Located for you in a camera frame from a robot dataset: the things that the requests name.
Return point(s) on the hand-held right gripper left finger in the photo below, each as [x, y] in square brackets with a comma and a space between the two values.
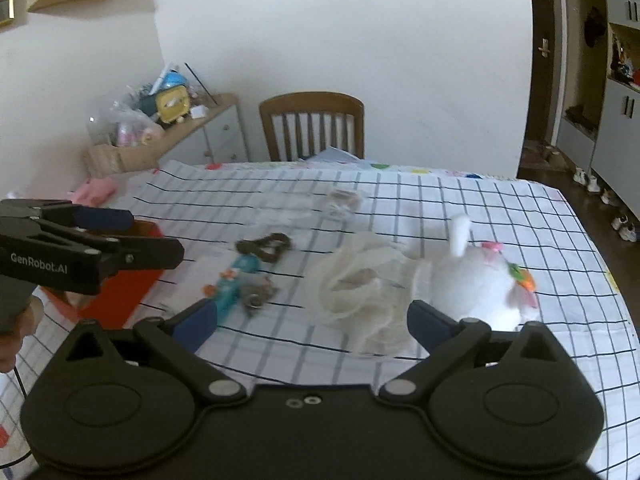
[200, 317]

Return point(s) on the dark hanging bag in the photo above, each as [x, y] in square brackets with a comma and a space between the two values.
[595, 27]

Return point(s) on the wooden chair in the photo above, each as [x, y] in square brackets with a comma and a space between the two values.
[310, 125]

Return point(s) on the grey wooden cabinet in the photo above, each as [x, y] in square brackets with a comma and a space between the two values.
[615, 85]

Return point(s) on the dark wooden door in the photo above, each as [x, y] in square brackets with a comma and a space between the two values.
[542, 85]

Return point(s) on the wooden sideboard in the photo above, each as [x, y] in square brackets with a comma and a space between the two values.
[215, 135]

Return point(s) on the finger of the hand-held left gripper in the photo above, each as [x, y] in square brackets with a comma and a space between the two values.
[105, 220]
[145, 255]

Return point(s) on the yellow alarm clock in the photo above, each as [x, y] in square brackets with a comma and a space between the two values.
[172, 105]

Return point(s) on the clear bag of white beads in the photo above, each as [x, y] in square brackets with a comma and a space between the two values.
[342, 200]

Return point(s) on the white plush rabbit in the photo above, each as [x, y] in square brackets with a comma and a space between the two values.
[480, 280]

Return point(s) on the checkered tablecloth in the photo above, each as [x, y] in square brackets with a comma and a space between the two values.
[400, 210]

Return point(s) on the small white shoe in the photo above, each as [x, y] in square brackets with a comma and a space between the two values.
[627, 232]
[610, 197]
[593, 184]
[580, 176]

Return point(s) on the white mesh cloth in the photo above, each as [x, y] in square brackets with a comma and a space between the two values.
[355, 280]

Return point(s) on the red tin box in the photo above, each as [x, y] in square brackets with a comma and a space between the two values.
[127, 292]

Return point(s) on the small brown plush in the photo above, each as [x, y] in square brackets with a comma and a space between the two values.
[265, 247]

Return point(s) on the thin black stick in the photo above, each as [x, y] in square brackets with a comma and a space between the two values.
[200, 85]

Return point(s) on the cardboard box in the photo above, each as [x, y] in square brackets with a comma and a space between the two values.
[115, 160]

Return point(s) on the blue chair cushion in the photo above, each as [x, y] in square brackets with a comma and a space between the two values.
[335, 155]

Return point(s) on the clear plastic bag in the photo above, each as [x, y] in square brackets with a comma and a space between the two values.
[130, 127]

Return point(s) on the pink cushion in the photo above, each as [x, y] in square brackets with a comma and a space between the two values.
[95, 190]

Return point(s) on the small white box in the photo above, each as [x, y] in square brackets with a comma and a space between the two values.
[199, 111]

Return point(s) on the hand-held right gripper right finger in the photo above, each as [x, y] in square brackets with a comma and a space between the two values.
[427, 320]

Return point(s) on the person's left hand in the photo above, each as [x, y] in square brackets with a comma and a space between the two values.
[15, 345]

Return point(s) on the white wipes pack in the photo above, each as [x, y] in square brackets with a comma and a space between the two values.
[235, 277]

